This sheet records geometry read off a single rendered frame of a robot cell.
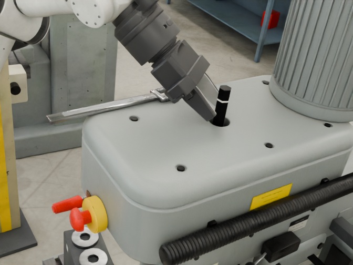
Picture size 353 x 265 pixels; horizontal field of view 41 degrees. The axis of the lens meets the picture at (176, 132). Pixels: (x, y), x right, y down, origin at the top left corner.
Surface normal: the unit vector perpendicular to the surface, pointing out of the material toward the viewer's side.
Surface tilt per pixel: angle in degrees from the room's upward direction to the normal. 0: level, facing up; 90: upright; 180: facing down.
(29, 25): 92
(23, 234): 0
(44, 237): 0
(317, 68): 90
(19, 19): 92
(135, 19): 68
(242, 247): 90
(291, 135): 0
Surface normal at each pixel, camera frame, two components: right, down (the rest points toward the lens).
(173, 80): -0.30, 0.49
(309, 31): -0.81, 0.23
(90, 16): -0.52, 0.63
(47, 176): 0.12, -0.83
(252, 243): 0.53, 0.52
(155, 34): 0.17, 0.11
